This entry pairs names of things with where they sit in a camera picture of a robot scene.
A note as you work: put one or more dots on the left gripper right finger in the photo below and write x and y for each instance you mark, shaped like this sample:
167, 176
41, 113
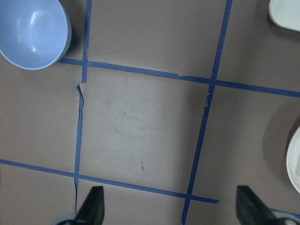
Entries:
250, 210

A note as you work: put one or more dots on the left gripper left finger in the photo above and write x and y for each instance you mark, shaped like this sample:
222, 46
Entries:
92, 211

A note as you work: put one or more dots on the cream round plate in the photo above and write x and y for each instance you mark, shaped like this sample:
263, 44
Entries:
293, 159

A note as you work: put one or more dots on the blue bowl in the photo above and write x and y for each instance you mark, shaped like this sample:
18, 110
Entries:
34, 34

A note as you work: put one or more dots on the cream bear tray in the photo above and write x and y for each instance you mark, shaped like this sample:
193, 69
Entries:
285, 13

